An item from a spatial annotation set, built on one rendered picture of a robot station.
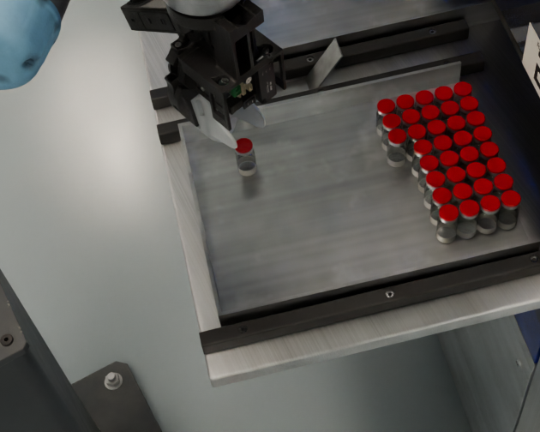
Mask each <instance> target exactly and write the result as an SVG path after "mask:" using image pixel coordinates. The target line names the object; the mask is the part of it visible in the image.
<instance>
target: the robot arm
mask: <svg viewBox="0 0 540 432"><path fill-rule="evenodd" d="M69 1H70V0H0V90H8V89H13V88H17V87H21V86H23V85H25V84H27V83H28V82H30V80H32V78H34V76H36V74H37V73H38V71H39V69H40V67H41V65H42V64H43V63H44V61H45V59H46V57H47V55H48V53H49V51H50V49H51V47H52V46H53V45H54V43H55V42H56V40H57V37H58V35H59V33H60V30H61V21H62V19H63V16H64V14H65V11H66V9H67V7H68V5H69ZM120 8H121V10H122V12H123V14H124V16H125V18H126V20H127V22H128V24H129V26H130V28H131V30H135V31H146V32H157V33H177V34H178V36H179V38H178V39H177V40H175V41H174V42H172V43H171V48H170V51H169V54H168V55H167V57H166V59H165V60H166V61H167V62H168V70H169V72H170V74H168V75H167V76H165V80H166V82H167V93H168V98H169V100H170V102H171V105H172V106H173V107H174V108H175V109H176V110H177V111H179V112H180V113H181V114H182V115H183V116H184V117H186V118H187V119H188V120H189V121H190V122H191V123H192V124H194V126H196V128H198V129H199V130H200V131H201V132H202V133H203V134H205V135H206V136H207V137H208V138H210V139H211V140H213V141H218V142H222V143H224V144H226V145H227V146H229V147H231V148H234V149H235V148H237V142H236V140H235V138H234V137H233V135H232V132H233V130H234V128H235V127H236V124H237V120H238V118H239V119H241V120H243V121H244V122H247V123H250V124H252V125H254V126H256V127H257V128H260V129H263V128H264V127H265V125H266V121H265V118H264V116H263V114H262V113H261V111H260V110H259V109H258V108H257V106H256V105H255V104H254V103H255V102H256V100H258V101H259V102H260V103H262V104H265V103H266V102H267V101H268V100H270V99H271V98H272V97H273V96H275V95H276V93H277V92H276V84H277V85H278V86H279V87H281V88H282V89H284V90H286V80H285V63H284V53H283V49H282V48H280V47H279V46H278V45H276V44H275V43H274V42H272V40H270V39H269V38H267V37H266V36H265V35H263V34H262V33H260V32H259V31H258V30H256V29H255V28H256V27H258V26H260V24H262V23H263V22H264V15H263V9H261V8H260V7H258V6H257V5H255V4H254V3H252V2H251V1H250V0H130V1H128V2H127V3H126V4H124V5H123V6H121V7H120ZM274 58H277V59H278V60H279V70H280V75H278V74H277V73H275V72H274V67H273V60H274ZM275 83H276V84H275Z"/></svg>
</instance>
